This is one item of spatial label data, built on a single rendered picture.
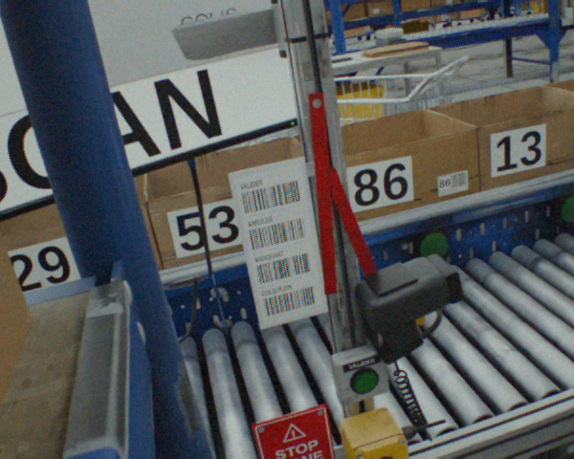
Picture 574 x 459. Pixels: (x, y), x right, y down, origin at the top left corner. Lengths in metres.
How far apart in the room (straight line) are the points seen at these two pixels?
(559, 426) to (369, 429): 0.37
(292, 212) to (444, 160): 0.80
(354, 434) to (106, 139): 0.65
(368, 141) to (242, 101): 0.95
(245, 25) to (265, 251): 0.26
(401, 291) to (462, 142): 0.80
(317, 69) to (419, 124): 1.07
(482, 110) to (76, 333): 1.66
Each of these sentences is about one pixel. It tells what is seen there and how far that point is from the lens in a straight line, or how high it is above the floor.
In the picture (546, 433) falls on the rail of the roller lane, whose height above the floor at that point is 0.71.
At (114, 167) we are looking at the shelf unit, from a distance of 0.19.
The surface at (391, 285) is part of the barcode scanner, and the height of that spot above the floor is 1.09.
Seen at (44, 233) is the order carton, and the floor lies 1.03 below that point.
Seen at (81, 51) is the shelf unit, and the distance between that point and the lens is 0.18.
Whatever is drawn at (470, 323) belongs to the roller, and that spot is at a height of 0.74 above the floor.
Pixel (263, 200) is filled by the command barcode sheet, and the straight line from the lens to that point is 0.63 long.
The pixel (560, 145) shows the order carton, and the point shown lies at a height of 0.96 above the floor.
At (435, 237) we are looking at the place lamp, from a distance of 1.36.
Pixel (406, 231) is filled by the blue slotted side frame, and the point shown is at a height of 0.86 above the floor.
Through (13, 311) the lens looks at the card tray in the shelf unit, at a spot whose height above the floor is 1.35.
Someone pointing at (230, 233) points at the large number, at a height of 0.94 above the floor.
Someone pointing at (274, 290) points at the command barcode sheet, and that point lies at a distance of 0.68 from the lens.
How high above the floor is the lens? 1.41
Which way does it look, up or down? 23 degrees down
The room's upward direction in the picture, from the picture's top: 10 degrees counter-clockwise
